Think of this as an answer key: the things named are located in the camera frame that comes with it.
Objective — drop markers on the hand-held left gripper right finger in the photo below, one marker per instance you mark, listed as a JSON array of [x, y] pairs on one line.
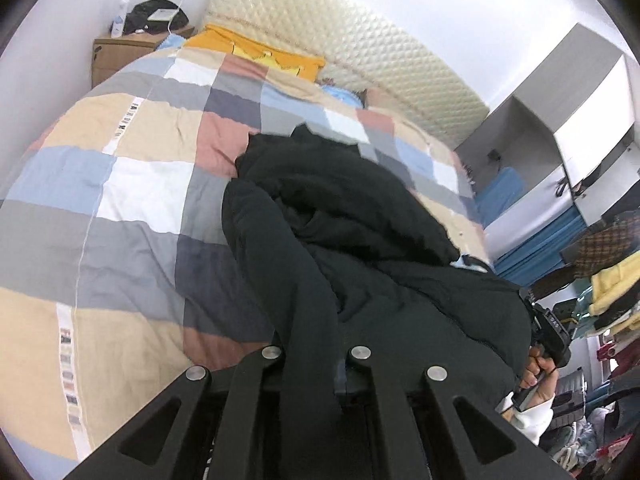
[[372, 382]]

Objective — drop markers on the black wall switch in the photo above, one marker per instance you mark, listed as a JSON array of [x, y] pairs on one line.
[[495, 156]]

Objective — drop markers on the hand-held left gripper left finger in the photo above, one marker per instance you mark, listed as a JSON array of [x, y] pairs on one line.
[[260, 375]]

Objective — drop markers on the person's right hand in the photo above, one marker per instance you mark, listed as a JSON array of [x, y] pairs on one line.
[[544, 385]]

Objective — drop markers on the cream quilted headboard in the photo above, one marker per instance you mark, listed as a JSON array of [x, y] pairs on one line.
[[350, 35]]

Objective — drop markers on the grey and white wardrobe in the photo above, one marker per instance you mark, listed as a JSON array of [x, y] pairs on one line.
[[590, 105]]

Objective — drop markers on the yellow garment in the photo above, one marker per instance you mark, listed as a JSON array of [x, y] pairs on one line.
[[615, 285]]

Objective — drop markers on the white tablet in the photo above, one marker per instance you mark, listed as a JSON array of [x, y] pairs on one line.
[[162, 15]]

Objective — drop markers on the checked patchwork blanket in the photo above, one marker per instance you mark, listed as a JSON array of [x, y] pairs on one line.
[[125, 200]]

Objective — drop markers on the black bag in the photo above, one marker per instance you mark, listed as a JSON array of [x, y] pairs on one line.
[[142, 12]]

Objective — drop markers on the yellow pillow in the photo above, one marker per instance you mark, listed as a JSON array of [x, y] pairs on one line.
[[225, 40]]

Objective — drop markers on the blue cloth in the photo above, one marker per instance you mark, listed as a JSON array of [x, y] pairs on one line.
[[500, 192]]

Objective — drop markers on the white plastic bottle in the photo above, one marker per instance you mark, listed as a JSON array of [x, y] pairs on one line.
[[118, 22]]

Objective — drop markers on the person's right forearm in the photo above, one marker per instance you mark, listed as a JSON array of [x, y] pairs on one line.
[[530, 420]]

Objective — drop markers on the pink pillow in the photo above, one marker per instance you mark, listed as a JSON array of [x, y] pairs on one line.
[[385, 102]]

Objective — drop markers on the blue curtain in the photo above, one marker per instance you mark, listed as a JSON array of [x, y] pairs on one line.
[[540, 250]]

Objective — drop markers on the brown nightstand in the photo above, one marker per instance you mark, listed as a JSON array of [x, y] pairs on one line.
[[115, 57]]

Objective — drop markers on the light blue pillow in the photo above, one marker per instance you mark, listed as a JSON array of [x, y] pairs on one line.
[[340, 94]]

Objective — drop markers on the brown plaid garment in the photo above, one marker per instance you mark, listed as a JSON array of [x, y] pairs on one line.
[[605, 247]]

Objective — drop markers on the black puffer jacket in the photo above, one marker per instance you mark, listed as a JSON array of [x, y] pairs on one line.
[[375, 260]]

